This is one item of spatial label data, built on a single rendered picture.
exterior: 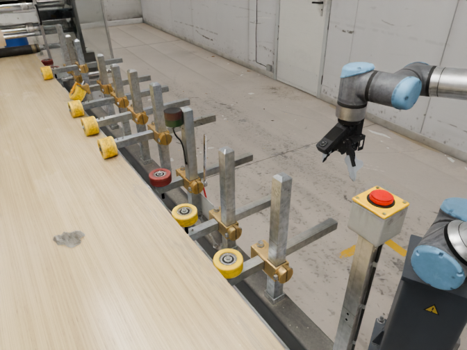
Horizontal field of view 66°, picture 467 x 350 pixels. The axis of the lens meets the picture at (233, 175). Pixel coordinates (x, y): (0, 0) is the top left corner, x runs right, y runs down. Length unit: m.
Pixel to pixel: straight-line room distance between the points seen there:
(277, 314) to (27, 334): 0.64
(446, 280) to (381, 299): 0.96
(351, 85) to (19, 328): 1.05
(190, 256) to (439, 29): 3.08
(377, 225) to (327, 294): 1.48
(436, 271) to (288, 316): 0.46
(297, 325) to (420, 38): 3.05
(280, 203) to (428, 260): 0.53
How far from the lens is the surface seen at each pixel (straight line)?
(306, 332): 1.11
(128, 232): 1.12
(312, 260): 2.29
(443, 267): 1.24
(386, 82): 1.11
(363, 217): 0.69
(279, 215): 0.92
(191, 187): 1.35
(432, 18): 3.69
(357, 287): 0.82
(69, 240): 1.13
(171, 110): 1.23
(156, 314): 0.90
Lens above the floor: 1.60
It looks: 32 degrees down
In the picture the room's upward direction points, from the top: 1 degrees counter-clockwise
